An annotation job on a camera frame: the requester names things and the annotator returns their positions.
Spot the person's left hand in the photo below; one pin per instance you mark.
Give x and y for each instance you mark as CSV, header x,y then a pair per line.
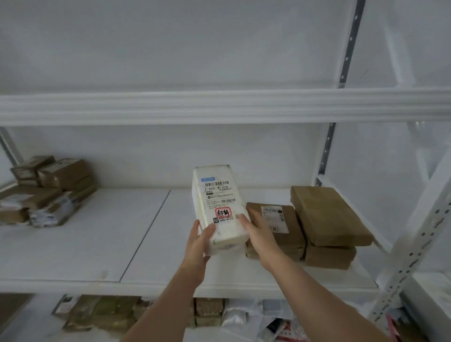
x,y
197,253

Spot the person's right hand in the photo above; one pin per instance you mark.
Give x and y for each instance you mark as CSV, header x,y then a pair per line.
x,y
262,246

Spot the white foam parcel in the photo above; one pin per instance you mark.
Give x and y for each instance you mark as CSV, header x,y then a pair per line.
x,y
229,234

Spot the brown envelope parcel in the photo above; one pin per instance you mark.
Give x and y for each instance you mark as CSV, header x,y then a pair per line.
x,y
331,259

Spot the pile of plastic mailer bags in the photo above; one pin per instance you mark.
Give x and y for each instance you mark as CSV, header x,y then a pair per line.
x,y
239,317

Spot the black mailer bag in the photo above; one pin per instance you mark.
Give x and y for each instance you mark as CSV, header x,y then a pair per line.
x,y
292,333

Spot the white metal shelving rack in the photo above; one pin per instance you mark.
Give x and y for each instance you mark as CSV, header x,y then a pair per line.
x,y
211,105

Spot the cardboard box red outlined sticker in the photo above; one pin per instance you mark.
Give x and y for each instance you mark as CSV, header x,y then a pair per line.
x,y
14,216

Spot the taped cardboard box end label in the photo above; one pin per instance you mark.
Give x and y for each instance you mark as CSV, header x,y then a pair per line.
x,y
31,165

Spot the person's left forearm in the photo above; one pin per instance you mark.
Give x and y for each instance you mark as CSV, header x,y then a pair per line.
x,y
165,310

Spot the person's right forearm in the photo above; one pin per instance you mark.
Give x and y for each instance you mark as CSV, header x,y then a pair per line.
x,y
317,299

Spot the white open foam container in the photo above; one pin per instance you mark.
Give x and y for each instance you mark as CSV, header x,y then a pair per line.
x,y
430,292

